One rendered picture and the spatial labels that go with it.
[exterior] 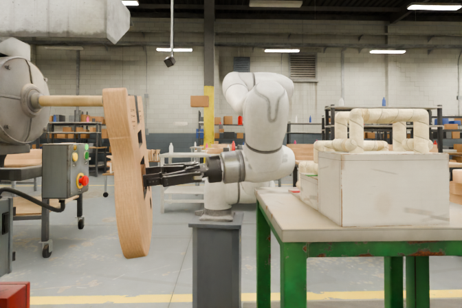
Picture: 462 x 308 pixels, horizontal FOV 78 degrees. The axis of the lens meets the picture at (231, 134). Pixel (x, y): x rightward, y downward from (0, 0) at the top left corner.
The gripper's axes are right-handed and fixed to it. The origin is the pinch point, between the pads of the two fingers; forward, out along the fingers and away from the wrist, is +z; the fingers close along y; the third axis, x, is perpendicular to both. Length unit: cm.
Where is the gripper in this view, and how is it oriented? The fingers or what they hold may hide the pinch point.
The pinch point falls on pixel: (145, 176)
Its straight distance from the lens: 79.8
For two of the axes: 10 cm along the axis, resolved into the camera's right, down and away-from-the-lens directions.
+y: -2.1, -1.3, 9.7
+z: -9.8, 0.9, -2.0
